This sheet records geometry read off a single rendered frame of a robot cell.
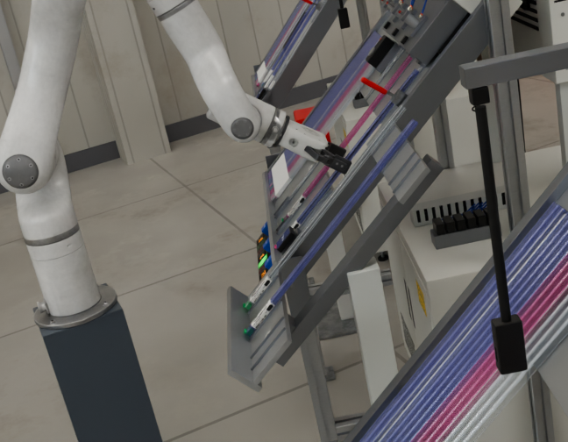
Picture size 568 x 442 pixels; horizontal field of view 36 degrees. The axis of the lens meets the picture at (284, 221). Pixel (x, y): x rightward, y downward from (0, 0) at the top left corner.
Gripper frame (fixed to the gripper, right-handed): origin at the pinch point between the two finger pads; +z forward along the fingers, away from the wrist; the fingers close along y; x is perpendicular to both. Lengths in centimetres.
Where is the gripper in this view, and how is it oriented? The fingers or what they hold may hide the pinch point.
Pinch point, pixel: (342, 160)
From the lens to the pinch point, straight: 193.2
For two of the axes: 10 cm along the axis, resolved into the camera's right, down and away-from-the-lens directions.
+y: -0.6, -3.5, 9.3
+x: -4.5, 8.5, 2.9
